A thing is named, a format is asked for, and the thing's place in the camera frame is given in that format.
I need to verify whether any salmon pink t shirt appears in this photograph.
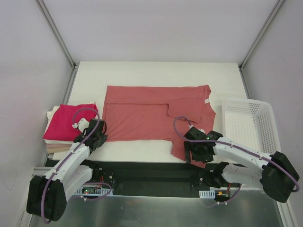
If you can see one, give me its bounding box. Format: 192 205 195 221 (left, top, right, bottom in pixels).
102 85 216 160

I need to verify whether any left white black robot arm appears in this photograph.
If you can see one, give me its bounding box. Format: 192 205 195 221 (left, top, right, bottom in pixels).
26 119 107 223

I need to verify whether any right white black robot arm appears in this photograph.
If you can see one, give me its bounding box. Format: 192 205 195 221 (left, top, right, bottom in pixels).
184 127 300 203

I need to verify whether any magenta folded t shirt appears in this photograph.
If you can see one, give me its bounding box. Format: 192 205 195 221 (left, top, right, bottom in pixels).
43 103 98 141

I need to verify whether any beige folded shirt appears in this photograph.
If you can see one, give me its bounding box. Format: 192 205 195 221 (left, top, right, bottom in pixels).
45 140 73 154

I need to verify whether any cream folded shirt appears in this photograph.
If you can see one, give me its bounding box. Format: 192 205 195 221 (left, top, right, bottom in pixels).
46 106 59 123

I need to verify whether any white plastic basket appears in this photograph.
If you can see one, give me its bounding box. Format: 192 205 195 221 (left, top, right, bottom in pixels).
222 98 282 155

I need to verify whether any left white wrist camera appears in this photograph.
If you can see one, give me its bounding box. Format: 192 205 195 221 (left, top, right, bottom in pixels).
72 118 89 132

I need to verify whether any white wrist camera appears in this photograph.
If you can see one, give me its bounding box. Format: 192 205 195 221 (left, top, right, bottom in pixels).
189 125 205 133
72 118 89 132

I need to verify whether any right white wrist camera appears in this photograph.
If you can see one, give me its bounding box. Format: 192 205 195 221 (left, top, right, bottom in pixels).
189 125 205 133

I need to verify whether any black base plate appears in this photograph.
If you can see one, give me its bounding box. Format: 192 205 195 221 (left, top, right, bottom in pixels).
45 159 241 197

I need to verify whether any right perforated cable duct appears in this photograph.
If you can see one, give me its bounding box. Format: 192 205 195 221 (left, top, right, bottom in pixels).
199 190 215 199

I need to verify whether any perforated cable duct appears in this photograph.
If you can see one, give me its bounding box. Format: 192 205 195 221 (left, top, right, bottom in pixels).
199 190 215 199
74 186 114 196

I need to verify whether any left perforated cable duct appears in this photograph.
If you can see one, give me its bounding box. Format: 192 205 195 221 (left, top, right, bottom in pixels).
74 186 114 196

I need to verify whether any right aluminium frame post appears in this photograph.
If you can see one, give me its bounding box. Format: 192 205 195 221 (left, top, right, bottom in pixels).
239 0 286 72

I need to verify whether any aluminium frame post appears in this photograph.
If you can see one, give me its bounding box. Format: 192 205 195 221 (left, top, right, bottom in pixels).
35 0 77 69
239 0 286 72

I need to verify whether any left aluminium frame post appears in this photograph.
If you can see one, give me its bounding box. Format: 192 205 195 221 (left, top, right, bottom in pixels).
35 0 77 69

